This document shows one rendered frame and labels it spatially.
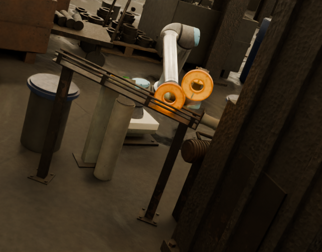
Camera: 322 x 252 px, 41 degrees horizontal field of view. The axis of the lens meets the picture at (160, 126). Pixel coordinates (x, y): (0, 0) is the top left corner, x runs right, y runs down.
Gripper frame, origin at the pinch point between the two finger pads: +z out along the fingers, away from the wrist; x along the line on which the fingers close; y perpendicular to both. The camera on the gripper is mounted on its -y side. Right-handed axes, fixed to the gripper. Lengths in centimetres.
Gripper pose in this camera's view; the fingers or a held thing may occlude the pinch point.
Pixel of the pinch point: (198, 81)
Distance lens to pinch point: 215.8
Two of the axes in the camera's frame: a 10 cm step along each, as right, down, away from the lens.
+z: -0.7, 1.0, -9.9
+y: 3.5, -9.3, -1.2
